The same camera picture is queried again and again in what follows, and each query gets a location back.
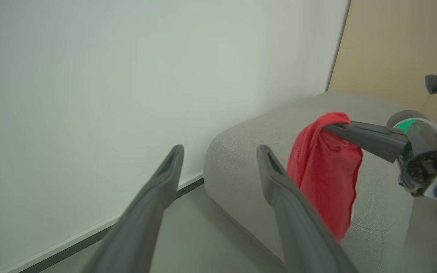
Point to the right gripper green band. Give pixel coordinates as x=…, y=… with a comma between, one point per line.
x=427, y=159

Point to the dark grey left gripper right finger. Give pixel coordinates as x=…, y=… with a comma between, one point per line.
x=298, y=227

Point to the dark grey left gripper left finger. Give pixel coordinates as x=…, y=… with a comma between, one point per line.
x=142, y=223

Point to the red clothing item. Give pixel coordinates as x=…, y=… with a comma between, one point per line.
x=326, y=174

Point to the grey fabric sofa seat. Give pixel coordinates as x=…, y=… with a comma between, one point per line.
x=256, y=151

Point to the beige wooden panel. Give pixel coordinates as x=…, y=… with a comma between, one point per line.
x=393, y=49

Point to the white wall baseboard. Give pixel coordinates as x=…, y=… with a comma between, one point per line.
x=101, y=231

